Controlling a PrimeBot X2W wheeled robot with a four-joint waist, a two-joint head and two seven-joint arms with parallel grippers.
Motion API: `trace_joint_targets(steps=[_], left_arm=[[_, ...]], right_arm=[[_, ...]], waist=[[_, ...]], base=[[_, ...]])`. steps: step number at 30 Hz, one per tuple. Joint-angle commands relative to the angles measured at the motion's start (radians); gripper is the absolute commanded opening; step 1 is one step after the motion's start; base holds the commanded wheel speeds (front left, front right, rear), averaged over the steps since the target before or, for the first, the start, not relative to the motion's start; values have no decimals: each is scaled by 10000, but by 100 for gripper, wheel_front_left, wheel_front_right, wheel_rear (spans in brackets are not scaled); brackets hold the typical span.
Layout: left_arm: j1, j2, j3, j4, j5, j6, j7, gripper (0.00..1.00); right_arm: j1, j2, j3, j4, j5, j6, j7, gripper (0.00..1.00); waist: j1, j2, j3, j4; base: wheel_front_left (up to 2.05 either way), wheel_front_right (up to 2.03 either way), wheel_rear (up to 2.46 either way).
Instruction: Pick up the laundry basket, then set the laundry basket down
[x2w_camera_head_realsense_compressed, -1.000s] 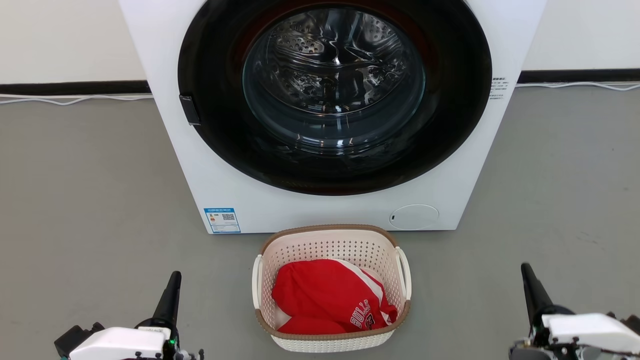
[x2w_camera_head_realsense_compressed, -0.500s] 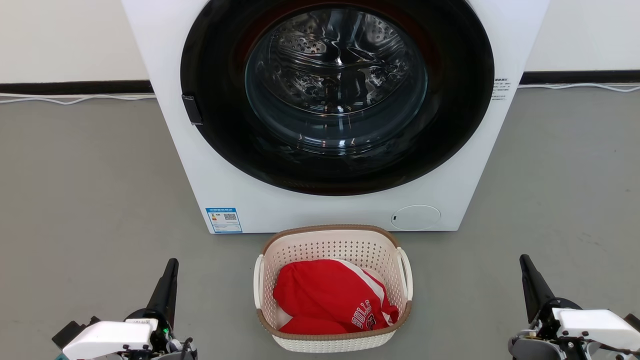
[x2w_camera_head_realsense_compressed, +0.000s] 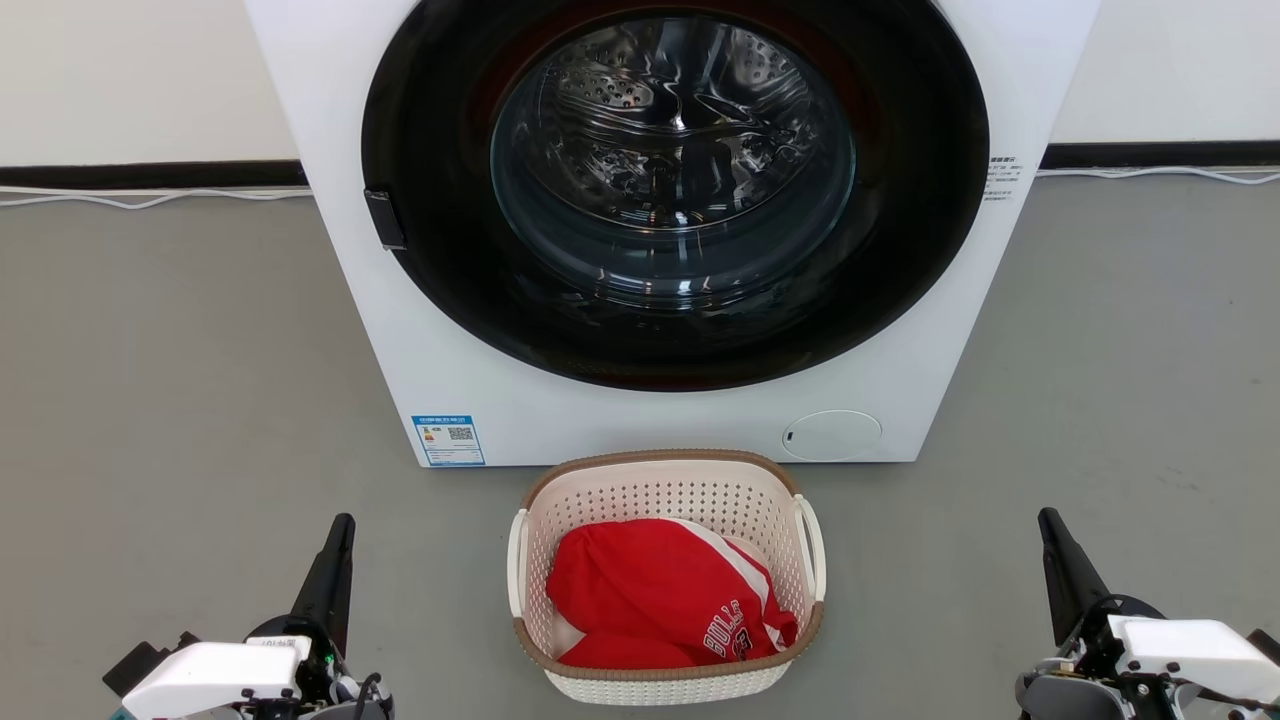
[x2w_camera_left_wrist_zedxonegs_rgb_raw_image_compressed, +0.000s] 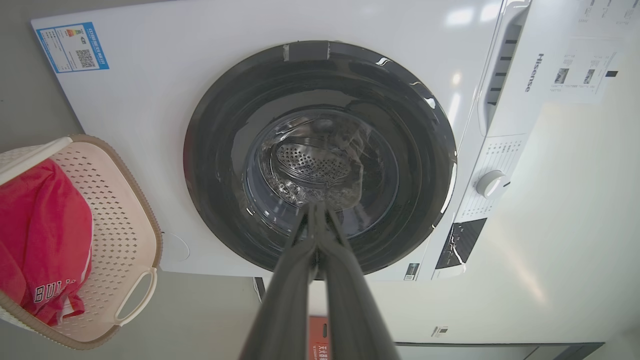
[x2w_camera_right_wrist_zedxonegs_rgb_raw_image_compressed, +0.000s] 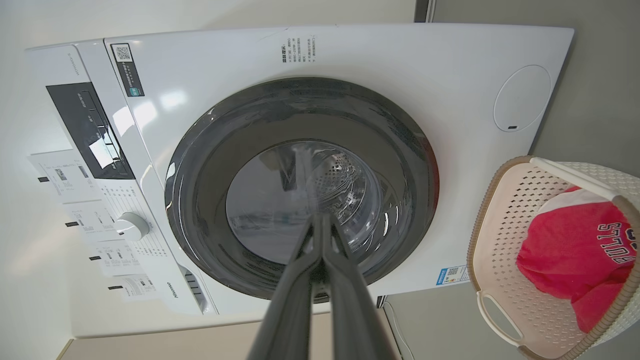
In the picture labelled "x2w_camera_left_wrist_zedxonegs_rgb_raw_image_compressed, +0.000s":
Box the white round control knob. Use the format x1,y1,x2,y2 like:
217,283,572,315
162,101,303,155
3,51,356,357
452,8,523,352
475,170,512,199

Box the dark grey skirting board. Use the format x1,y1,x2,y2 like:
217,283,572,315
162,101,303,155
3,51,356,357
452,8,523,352
395,342,606,360

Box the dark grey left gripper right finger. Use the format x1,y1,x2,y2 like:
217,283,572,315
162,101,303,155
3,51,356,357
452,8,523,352
312,201,401,360

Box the black glossy display panel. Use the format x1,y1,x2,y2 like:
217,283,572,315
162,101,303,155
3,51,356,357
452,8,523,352
435,217,488,271

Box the red Bulls jersey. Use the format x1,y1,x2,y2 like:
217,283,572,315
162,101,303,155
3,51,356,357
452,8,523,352
0,158,94,327

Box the white detergent drawer front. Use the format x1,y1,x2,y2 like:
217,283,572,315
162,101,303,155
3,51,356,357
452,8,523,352
477,0,583,138

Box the black round washing machine door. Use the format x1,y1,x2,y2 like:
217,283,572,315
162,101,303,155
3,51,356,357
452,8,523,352
183,40,458,276

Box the red plastic box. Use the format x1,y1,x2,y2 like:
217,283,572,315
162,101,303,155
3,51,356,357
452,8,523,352
307,316,332,360

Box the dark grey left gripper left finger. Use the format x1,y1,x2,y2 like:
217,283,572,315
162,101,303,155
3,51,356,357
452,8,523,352
239,201,321,360

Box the cream perforated laundry basket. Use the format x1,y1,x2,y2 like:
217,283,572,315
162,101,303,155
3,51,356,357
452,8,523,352
0,134,164,351

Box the white Hisense washing machine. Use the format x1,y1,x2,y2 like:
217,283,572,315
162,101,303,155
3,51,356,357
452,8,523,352
30,0,583,282

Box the blue energy label sticker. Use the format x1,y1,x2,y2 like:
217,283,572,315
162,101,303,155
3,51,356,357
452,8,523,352
35,21,110,74

